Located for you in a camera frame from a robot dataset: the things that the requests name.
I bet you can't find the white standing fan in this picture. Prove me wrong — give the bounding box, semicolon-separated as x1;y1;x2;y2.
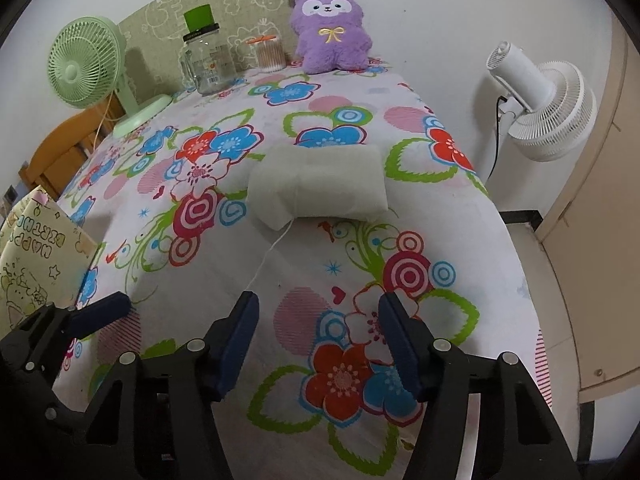
482;41;599;187

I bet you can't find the clear glass jar mug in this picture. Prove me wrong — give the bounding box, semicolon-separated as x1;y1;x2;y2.
178;30;237;97

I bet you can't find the green desk fan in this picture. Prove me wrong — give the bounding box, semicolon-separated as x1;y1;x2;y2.
47;16;174;139

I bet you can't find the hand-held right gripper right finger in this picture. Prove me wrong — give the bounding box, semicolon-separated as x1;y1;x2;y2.
378;291;582;480

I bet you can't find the green printed board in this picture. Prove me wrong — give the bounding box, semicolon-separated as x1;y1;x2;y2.
116;0;297;103

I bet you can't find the small cotton swab jar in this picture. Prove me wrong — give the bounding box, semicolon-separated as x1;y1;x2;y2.
248;34;288;72

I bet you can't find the beige wooden door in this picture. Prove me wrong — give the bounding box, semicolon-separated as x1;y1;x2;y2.
535;10;640;406

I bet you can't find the black fan cable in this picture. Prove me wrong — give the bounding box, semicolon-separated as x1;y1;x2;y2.
487;94;518;177

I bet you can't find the pale desk fan cable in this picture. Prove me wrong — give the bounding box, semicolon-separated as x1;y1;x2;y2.
91;94;115;147

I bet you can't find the white gauze face mask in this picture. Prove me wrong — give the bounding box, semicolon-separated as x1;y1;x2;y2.
244;144;392;297

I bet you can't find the wooden chair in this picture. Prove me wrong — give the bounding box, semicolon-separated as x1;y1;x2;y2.
19;94;125;201

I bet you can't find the purple plush bunny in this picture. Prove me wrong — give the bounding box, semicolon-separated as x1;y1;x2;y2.
288;0;374;74

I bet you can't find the green plastic cup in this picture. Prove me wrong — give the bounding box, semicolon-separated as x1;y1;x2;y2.
183;4;221;34

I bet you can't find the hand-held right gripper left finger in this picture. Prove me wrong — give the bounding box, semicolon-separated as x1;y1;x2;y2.
75;291;260;480

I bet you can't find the yellow printed gift bag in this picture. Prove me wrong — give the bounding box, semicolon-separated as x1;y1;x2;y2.
0;185;102;333

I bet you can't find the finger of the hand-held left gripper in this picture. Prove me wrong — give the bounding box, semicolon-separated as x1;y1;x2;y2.
0;291;132;381

